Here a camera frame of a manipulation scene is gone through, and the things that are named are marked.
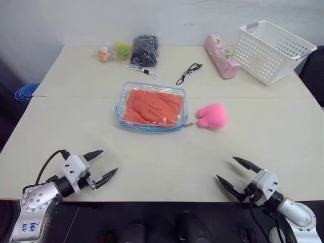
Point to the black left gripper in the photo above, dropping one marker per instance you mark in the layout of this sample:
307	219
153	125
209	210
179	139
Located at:
87	181

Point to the pink floral box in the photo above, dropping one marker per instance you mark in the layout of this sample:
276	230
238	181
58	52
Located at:
222	58

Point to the yellow-green toy ball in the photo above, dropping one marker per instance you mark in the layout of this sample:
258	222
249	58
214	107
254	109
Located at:
122	49

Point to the bagged yellow green toys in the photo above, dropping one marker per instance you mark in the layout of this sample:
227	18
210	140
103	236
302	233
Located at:
106	53

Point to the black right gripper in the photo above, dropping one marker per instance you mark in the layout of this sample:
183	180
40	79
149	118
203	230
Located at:
250	193

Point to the black bagged item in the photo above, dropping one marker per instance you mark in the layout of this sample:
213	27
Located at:
145	50

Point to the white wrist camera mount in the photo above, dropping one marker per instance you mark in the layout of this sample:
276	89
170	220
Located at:
73	167
267	183

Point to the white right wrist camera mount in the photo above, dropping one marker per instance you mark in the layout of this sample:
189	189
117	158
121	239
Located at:
267	183

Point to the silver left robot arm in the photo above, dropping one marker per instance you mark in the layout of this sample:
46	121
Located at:
35	200

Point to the blue stacked bowls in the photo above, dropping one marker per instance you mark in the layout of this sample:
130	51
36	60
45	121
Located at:
25	91

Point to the clear pouch with orange cloth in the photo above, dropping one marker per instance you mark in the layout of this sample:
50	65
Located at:
124	101

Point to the orange cloth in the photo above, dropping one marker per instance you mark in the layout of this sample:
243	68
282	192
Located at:
152	106

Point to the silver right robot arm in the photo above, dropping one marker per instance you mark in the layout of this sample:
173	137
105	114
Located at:
298	215

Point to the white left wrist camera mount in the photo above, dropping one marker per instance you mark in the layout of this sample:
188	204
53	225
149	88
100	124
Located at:
73	167

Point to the white plastic basket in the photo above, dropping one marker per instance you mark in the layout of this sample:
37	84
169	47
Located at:
263	58

